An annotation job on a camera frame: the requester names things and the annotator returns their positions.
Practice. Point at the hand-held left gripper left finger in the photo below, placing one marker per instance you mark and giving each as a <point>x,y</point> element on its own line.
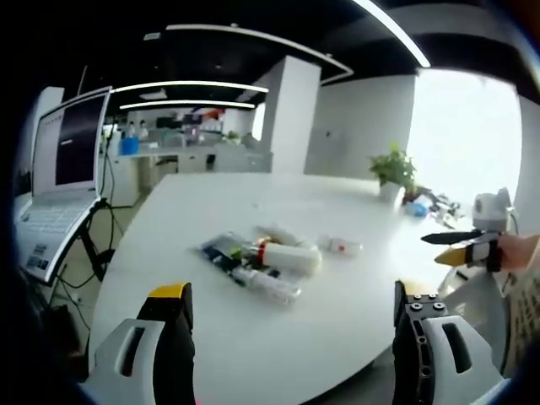
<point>126,350</point>

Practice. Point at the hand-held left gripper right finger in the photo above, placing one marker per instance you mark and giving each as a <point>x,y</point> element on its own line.
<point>443,350</point>

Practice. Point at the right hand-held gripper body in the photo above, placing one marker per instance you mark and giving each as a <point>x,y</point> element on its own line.
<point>489,211</point>

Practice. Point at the small clear skincare bottle red label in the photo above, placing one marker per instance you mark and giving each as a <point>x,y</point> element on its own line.
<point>341,246</point>

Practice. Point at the dark blue skincare packet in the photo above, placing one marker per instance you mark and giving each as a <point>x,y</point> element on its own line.
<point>221,250</point>

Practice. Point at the clear skincare tube white cap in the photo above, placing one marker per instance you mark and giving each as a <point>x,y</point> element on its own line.
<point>270,284</point>

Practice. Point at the white skincare bottle red band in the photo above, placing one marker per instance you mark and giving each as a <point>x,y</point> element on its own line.
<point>291,256</point>

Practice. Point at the slim white skincare tube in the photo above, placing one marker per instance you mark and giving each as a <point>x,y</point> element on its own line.
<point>280,235</point>

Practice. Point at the blue storage bin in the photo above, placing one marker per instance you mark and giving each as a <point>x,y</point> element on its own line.
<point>129,145</point>

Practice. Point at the person's right hand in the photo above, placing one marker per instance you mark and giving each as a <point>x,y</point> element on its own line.
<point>521,253</point>

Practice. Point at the pile of small desk clutter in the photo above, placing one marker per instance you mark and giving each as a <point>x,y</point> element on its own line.
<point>434,206</point>

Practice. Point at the white chair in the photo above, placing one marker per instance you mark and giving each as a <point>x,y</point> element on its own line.
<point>472,304</point>

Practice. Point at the green plant in white pot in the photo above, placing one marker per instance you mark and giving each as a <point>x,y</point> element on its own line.
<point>394,173</point>

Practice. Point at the black laptop stand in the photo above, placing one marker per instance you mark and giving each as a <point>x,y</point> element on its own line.
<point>93,249</point>

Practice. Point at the white laptop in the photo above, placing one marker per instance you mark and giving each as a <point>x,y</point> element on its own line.
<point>63,169</point>

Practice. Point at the white office counter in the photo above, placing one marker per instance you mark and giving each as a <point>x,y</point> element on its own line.
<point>190,158</point>

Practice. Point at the long ceiling light strip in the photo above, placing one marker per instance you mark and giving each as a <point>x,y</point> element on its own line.
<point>192,86</point>
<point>187,104</point>
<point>394,29</point>

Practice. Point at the small green background plant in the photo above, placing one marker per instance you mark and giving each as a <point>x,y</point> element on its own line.
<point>232,137</point>

